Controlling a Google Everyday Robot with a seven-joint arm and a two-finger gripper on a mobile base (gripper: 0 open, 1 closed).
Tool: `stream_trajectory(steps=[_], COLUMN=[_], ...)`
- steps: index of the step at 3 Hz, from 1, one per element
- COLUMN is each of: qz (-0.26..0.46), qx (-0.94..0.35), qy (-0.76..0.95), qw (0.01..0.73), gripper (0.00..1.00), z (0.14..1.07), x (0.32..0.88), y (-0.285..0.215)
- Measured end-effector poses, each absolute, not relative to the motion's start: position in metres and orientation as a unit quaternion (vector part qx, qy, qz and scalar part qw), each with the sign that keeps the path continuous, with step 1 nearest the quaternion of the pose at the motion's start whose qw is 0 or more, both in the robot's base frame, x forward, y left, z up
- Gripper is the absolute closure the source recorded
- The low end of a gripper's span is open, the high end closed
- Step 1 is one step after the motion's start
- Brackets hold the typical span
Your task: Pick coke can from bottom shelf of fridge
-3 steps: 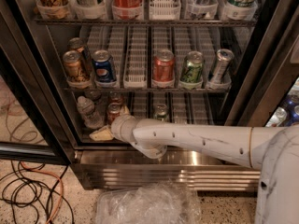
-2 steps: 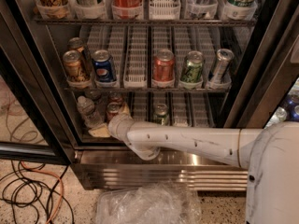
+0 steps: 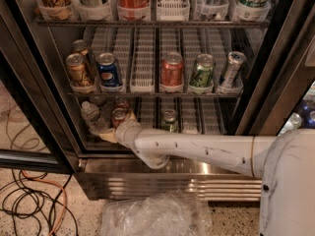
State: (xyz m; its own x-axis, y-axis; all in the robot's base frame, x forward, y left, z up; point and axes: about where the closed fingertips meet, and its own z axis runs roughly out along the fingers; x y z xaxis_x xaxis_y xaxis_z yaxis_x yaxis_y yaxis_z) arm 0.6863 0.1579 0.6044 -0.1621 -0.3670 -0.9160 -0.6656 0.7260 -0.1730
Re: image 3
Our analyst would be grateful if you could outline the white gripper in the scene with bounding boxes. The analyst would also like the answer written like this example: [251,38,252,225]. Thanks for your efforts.
[98,110,143,148]

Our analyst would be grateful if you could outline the red coke can front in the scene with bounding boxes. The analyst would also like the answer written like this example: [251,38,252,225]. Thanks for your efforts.
[111,108,128,128]

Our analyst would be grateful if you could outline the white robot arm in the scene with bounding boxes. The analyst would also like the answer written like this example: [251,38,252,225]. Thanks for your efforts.
[99,118,315,236]

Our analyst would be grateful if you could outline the red can behind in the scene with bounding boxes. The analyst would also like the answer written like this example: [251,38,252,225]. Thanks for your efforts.
[113,97,130,110]

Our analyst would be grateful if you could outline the green can bottom shelf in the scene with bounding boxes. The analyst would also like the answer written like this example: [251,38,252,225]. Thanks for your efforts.
[161,109,178,133]

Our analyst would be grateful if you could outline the green can shelf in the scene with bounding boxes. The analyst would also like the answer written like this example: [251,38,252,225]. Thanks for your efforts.
[189,53,215,88]
[161,109,178,133]

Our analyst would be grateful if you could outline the blue pepsi can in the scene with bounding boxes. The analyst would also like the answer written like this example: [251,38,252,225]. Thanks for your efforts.
[96,52,122,88]

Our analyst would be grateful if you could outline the gold brown can front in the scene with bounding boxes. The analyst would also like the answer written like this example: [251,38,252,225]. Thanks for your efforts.
[66,53,94,87]

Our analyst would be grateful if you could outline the gold brown can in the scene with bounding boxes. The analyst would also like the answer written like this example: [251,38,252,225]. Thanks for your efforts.
[66,53,94,87]
[71,39,95,68]

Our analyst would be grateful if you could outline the orange red can middle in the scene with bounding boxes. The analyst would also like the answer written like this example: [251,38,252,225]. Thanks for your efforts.
[160,52,183,87]

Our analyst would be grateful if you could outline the left glass fridge door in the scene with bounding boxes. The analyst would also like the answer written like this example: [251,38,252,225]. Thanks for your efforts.
[0,10,74,173]

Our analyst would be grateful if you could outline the glass fridge door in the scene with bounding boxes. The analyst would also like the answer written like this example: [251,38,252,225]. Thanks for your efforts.
[0,10,74,173]
[228,0,315,135]

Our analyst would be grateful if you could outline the gold brown can behind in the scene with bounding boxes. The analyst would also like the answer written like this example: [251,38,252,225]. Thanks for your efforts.
[71,39,95,68]

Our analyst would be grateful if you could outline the green can middle shelf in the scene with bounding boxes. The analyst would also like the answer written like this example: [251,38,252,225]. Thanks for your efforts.
[189,53,215,88]

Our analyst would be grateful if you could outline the stainless steel fridge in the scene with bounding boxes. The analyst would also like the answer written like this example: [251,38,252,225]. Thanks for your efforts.
[0,0,315,204]

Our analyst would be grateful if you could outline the silver slim can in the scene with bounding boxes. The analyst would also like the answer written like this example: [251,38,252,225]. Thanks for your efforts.
[220,51,246,89]

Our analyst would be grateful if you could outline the right glass fridge door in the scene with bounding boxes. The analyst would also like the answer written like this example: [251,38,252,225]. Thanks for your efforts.
[228,0,315,135]

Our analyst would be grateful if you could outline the white green can right door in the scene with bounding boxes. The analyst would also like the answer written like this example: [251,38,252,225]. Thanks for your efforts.
[280,113,302,135]

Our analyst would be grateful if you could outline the blue can right door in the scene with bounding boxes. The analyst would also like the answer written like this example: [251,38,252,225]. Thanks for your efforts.
[303,110,315,129]

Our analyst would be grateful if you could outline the clear water bottle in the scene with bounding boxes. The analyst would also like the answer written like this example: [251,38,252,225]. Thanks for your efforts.
[81,101,108,136]

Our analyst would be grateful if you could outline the white empty tray middle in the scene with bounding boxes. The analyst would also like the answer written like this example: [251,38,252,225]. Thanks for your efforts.
[130,29,156,93]

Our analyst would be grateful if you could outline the clear plastic bag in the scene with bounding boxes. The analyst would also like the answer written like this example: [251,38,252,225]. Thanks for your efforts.
[100,192,213,236]

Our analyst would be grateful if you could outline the orange cable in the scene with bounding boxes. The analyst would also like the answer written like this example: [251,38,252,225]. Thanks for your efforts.
[21,169,68,236]

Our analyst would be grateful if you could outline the black cables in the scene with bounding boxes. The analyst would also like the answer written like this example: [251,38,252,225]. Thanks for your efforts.
[0,169,80,236]

